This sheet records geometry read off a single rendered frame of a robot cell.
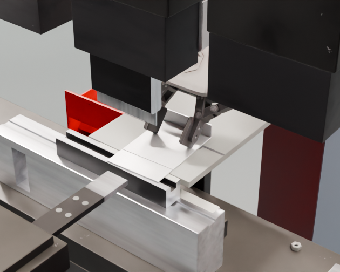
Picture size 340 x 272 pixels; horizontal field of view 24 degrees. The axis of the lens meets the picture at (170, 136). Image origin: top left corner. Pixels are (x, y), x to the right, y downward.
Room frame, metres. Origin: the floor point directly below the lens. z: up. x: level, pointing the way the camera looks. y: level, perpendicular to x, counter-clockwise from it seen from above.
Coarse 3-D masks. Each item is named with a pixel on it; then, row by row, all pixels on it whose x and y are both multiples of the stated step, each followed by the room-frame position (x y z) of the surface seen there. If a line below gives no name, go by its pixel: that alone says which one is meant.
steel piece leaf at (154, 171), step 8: (120, 152) 0.89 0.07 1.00; (128, 152) 0.89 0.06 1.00; (112, 160) 0.87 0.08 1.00; (120, 160) 0.87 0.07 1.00; (128, 160) 0.87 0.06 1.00; (136, 160) 0.87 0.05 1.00; (144, 160) 0.87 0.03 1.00; (128, 168) 0.85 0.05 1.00; (136, 168) 0.85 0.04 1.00; (144, 168) 0.85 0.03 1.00; (152, 168) 0.85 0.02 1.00; (160, 168) 0.85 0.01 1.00; (168, 168) 0.85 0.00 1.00; (144, 176) 0.83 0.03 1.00; (152, 176) 0.83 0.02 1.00; (160, 176) 0.83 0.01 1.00
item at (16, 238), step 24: (96, 192) 0.80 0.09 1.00; (0, 216) 0.71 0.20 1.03; (48, 216) 0.75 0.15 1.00; (72, 216) 0.75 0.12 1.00; (0, 240) 0.67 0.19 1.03; (24, 240) 0.67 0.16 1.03; (48, 240) 0.67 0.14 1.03; (0, 264) 0.63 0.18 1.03; (24, 264) 0.64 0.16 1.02; (48, 264) 0.65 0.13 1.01
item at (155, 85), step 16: (96, 64) 0.88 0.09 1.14; (112, 64) 0.87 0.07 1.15; (96, 80) 0.88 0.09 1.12; (112, 80) 0.87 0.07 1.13; (128, 80) 0.85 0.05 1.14; (144, 80) 0.83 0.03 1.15; (112, 96) 0.87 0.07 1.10; (128, 96) 0.85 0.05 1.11; (144, 96) 0.83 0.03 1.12; (160, 96) 0.84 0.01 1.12; (128, 112) 0.86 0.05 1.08; (144, 112) 0.85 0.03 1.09
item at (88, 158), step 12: (72, 132) 0.94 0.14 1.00; (60, 144) 0.92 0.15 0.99; (72, 144) 0.91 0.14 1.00; (84, 144) 0.92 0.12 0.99; (96, 144) 0.91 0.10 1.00; (60, 156) 0.93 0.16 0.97; (72, 156) 0.91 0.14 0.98; (84, 156) 0.90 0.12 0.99; (96, 156) 0.88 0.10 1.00; (108, 156) 0.90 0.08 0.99; (96, 168) 0.88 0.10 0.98; (108, 168) 0.87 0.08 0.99; (120, 168) 0.85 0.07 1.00; (132, 180) 0.84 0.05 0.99; (144, 180) 0.83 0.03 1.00; (168, 180) 0.83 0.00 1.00; (144, 192) 0.83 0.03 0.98; (156, 192) 0.82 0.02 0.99; (168, 192) 0.81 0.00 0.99; (168, 204) 0.81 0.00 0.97
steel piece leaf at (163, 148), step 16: (176, 112) 0.96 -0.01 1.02; (160, 128) 0.95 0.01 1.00; (176, 128) 0.95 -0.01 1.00; (208, 128) 0.93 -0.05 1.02; (128, 144) 0.91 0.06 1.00; (144, 144) 0.91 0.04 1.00; (160, 144) 0.91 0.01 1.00; (176, 144) 0.91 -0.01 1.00; (160, 160) 0.87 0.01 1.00; (176, 160) 0.87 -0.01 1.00
